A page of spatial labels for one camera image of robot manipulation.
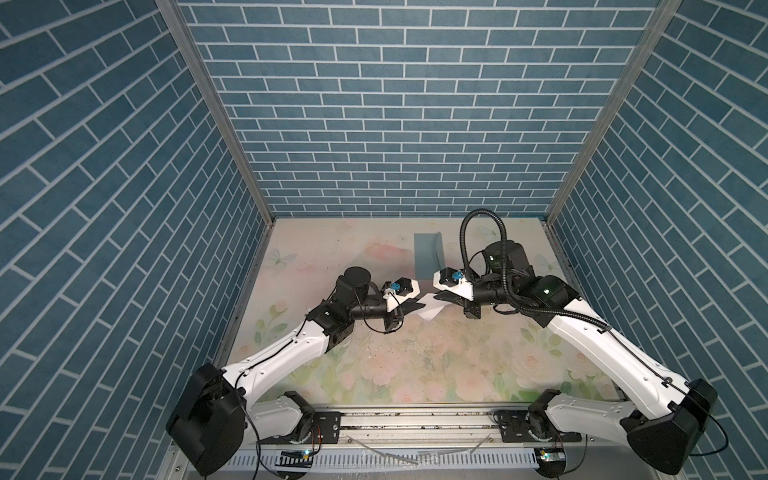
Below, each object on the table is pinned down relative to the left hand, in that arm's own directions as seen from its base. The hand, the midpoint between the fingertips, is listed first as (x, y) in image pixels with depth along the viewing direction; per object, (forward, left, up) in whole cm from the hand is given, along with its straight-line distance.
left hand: (421, 304), depth 72 cm
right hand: (+2, -3, +5) cm, 6 cm away
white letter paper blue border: (0, -3, 0) cm, 3 cm away
